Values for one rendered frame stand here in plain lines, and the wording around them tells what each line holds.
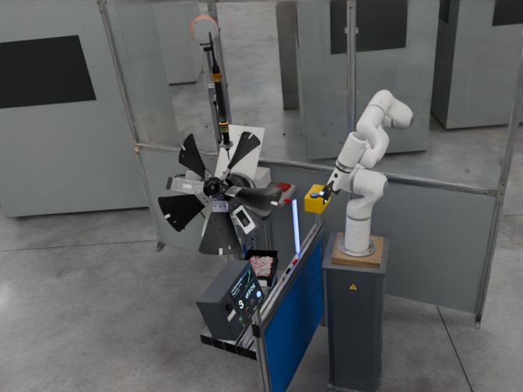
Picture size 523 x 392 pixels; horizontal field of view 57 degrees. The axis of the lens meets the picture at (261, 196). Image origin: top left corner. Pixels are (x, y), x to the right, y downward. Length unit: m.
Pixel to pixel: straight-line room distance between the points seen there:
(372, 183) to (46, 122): 3.28
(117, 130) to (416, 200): 2.71
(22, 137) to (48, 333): 1.88
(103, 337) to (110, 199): 1.68
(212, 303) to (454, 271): 1.92
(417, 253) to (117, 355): 2.09
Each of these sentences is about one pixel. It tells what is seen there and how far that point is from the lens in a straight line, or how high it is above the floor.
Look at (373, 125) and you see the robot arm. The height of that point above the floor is 1.60.
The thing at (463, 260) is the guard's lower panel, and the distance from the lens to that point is 3.27.
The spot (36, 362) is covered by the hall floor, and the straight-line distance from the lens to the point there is 3.74.
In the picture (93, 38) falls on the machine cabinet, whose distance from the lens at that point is 4.33.
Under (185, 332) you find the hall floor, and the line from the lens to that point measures 3.50.
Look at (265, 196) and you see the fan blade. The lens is 2.50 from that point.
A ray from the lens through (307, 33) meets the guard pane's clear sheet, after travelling 2.86.
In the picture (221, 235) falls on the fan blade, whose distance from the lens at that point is 2.56.
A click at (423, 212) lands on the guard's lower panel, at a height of 0.77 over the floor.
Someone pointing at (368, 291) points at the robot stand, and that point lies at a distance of 2.47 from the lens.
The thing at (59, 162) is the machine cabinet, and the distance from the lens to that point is 4.89.
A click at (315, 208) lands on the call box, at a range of 2.68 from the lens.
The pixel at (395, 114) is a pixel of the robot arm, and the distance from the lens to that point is 2.39.
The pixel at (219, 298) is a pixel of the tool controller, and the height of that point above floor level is 1.25.
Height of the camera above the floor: 2.46
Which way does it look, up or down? 31 degrees down
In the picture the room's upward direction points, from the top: 6 degrees counter-clockwise
